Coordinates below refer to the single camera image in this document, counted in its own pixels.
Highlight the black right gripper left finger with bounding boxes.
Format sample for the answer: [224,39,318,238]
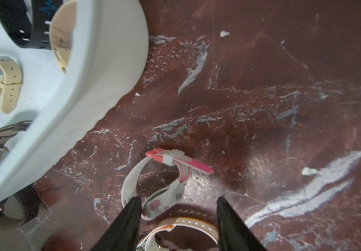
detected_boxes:
[91,196,142,251]

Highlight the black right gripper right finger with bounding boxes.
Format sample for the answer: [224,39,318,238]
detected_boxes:
[217,197,267,251]

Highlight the white orange strap watch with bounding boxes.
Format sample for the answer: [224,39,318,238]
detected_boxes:
[137,217,219,251]

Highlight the white pink strap watch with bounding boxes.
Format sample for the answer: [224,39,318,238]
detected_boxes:
[121,149,214,221]

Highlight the beige strap watch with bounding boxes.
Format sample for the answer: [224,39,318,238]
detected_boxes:
[0,56,23,115]

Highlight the cream strap round watch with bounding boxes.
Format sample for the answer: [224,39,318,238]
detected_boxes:
[49,1,78,73]

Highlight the black strap watch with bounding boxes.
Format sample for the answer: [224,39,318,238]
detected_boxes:
[0,0,63,50]

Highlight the white plastic storage box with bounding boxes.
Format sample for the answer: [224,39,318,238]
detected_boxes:
[0,1,149,201]

